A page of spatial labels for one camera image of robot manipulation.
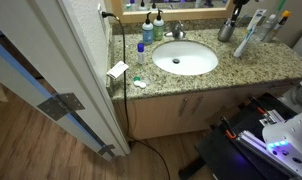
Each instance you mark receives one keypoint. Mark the silver metal bracket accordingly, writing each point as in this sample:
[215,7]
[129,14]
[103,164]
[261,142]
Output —
[272,117]

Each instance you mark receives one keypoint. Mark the chrome faucet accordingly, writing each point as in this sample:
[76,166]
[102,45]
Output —
[176,30]

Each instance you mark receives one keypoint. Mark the green soap pump bottle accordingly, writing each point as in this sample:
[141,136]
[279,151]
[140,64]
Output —
[158,30]

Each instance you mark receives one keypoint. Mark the stainless steel cup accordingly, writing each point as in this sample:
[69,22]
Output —
[225,33]

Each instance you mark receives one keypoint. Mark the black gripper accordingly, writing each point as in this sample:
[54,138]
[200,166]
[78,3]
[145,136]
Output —
[241,2]

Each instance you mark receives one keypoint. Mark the black robot cart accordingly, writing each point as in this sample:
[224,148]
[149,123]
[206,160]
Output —
[224,156]

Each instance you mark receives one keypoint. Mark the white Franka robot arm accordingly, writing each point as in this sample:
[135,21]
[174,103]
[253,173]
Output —
[291,136]

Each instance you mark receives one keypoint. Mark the black orange clamp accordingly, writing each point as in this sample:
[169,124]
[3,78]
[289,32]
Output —
[228,130]
[258,107]

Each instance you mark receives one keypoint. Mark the blue soap pump bottle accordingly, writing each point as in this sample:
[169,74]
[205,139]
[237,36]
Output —
[147,33]

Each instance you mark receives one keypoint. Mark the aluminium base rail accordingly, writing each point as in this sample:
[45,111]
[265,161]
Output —
[257,143]

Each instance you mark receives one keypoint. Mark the wood framed mirror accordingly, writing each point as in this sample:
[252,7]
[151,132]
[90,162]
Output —
[171,16]

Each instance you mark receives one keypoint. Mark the large metal door hinge plate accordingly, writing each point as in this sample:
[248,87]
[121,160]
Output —
[59,105]

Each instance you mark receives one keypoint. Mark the light wood vanity cabinet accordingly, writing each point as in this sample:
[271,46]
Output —
[157,116]

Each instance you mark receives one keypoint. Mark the small metal door hinge plate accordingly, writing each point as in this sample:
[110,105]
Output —
[106,150]

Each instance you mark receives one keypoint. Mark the white door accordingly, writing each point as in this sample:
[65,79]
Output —
[47,50]

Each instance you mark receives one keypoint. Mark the white oval sink basin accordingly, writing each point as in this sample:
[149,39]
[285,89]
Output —
[191,61]

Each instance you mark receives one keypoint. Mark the white wall outlet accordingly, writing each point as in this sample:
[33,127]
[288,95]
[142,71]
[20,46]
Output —
[101,18]

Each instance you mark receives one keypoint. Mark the small bottle with blue cap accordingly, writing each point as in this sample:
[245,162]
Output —
[141,56]

